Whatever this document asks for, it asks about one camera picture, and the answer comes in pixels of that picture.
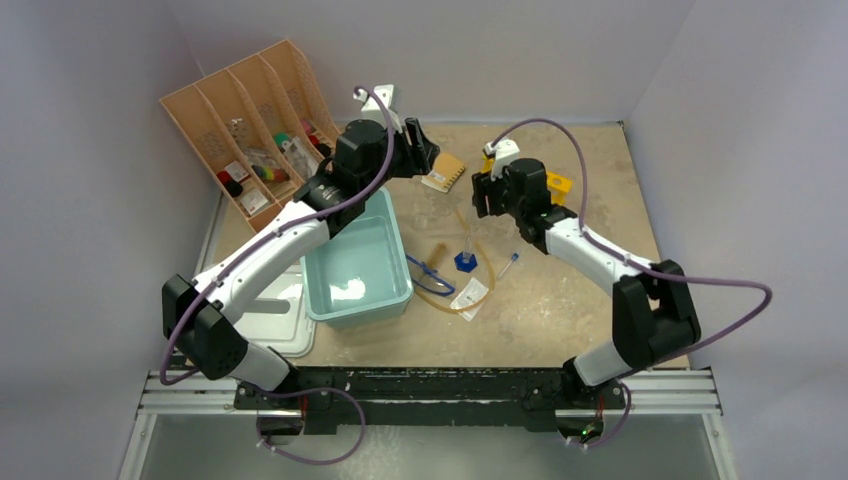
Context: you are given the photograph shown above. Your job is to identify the blue safety glasses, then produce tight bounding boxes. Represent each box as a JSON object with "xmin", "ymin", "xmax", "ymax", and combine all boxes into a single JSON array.
[{"xmin": 406, "ymin": 254, "xmax": 456, "ymax": 297}]

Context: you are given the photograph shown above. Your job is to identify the peach desk file organizer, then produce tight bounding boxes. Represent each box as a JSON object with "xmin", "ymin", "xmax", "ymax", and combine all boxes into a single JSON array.
[{"xmin": 160, "ymin": 40, "xmax": 341, "ymax": 231}]

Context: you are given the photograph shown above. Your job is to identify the yellow test tube rack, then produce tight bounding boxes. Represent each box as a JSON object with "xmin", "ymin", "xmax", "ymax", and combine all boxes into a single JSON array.
[{"xmin": 480, "ymin": 157, "xmax": 573, "ymax": 206}]

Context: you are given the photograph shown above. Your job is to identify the white label packet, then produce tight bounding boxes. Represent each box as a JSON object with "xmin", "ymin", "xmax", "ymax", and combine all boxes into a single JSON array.
[{"xmin": 450, "ymin": 278, "xmax": 491, "ymax": 322}]

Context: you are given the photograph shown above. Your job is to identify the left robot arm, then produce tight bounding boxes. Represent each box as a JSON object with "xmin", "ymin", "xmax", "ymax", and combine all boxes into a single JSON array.
[{"xmin": 159, "ymin": 117, "xmax": 441, "ymax": 409}]

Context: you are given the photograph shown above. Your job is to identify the teal plastic bin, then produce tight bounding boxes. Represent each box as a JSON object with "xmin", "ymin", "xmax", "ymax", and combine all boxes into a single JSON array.
[{"xmin": 301, "ymin": 188, "xmax": 414, "ymax": 329}]

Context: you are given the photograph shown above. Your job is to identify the clear well plate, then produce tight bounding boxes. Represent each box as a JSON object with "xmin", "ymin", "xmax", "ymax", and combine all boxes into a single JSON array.
[{"xmin": 465, "ymin": 210, "xmax": 517, "ymax": 240}]

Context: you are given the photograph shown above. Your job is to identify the tan rubber tubing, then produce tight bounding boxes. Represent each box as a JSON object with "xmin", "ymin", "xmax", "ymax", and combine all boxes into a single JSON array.
[{"xmin": 415, "ymin": 240, "xmax": 497, "ymax": 315}]

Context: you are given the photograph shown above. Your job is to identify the yellow spiral notebook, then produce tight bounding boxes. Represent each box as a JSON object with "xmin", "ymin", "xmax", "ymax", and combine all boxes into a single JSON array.
[{"xmin": 421, "ymin": 153, "xmax": 467, "ymax": 193}]

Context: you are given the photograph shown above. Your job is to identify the tan bristle brush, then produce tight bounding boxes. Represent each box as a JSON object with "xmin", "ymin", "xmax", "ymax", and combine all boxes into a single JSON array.
[{"xmin": 425, "ymin": 242, "xmax": 447, "ymax": 271}]

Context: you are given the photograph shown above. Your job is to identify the white bin lid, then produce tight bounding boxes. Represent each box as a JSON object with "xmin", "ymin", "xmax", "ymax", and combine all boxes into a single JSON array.
[{"xmin": 235, "ymin": 271, "xmax": 315, "ymax": 359}]

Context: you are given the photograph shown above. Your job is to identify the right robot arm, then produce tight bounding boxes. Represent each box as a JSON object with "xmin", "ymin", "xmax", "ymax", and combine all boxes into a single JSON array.
[{"xmin": 472, "ymin": 158, "xmax": 701, "ymax": 407}]

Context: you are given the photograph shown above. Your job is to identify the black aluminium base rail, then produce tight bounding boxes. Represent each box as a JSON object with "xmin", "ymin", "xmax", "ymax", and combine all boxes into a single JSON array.
[{"xmin": 139, "ymin": 366, "xmax": 722, "ymax": 441}]

